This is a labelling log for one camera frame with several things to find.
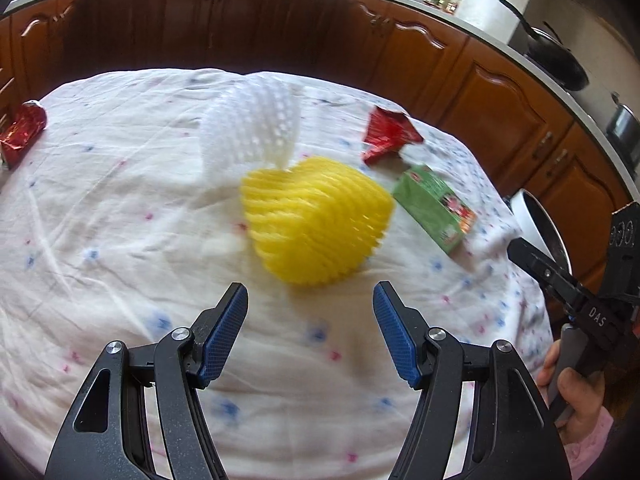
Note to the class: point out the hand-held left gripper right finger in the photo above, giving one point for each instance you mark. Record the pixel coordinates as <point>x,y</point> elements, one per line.
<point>397,335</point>

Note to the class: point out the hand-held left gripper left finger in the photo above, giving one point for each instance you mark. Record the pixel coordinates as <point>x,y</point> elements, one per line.
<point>220,340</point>

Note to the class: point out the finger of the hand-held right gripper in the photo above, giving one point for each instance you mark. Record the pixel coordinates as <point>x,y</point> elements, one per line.
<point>542,270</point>

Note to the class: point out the white black waste bin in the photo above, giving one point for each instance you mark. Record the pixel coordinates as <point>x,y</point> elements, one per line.
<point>525,210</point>

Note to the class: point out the green drink carton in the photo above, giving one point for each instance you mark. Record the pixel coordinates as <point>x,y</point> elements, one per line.
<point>435,207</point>

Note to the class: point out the yellow foam fruit net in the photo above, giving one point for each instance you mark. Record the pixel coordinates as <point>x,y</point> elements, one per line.
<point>310,220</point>

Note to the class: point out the person's right forearm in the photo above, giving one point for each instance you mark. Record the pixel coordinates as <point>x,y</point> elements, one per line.
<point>592,447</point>

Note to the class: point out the person's right hand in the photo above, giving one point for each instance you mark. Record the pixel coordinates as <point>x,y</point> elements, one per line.
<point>575,395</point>

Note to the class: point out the white dotted tablecloth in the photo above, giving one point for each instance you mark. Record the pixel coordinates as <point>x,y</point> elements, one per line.
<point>125,240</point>

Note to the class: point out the steel cooking pot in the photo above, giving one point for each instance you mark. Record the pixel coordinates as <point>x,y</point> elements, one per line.
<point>625,125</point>

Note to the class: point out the torn red snack wrapper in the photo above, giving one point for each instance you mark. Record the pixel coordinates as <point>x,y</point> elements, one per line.
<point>390,135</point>

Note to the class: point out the black wok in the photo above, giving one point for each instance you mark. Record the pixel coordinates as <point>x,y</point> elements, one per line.
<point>555,55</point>

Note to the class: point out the large white foam fruit net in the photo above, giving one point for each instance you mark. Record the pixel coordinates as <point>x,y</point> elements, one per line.
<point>250,120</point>

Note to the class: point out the grey kitchen countertop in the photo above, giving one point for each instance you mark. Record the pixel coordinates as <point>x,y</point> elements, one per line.
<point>450,19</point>

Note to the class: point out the group of condiment bottles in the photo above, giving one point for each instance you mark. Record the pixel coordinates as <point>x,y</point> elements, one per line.
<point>445,2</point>

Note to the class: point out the shiny red foil wrapper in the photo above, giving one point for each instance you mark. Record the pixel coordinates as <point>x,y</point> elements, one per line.
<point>22,132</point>

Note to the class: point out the wooden lower cabinets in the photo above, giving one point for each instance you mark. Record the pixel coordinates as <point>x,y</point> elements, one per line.
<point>300,30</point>

